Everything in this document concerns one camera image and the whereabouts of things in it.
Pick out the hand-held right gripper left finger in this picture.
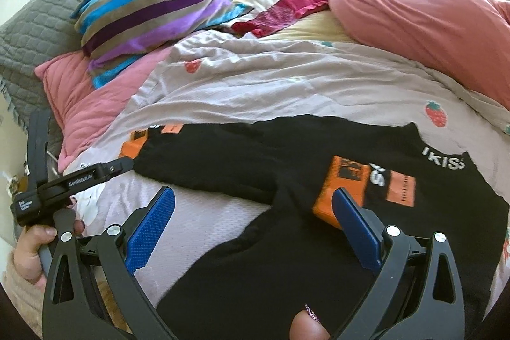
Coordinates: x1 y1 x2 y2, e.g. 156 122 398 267
42 186 178 340

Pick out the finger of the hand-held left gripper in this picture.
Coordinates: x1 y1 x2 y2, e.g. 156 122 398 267
25 109 52 190
38 158 135 202

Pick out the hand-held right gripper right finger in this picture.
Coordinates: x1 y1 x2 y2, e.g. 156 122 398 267
331 187 468 340

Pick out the black printed t-shirt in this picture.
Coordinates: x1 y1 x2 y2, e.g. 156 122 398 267
119 113 510 340

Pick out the person's left forearm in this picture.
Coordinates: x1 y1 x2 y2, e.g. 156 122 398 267
0 250 42 315

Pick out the person's left hand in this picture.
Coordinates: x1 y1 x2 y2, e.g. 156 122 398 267
10 224 59 291

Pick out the pink quilted pillow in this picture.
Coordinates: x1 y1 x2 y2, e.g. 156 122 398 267
34 45 173 174

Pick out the striped velvet pillow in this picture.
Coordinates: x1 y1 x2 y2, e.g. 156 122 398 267
74 0 240 90

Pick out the strawberry printed bed sheet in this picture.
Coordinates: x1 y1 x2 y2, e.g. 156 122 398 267
58 17 510 340

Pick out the pink duvet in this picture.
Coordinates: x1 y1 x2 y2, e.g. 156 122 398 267
328 0 510 110

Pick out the red velvet cloth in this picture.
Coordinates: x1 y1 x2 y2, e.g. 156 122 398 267
230 0 332 39

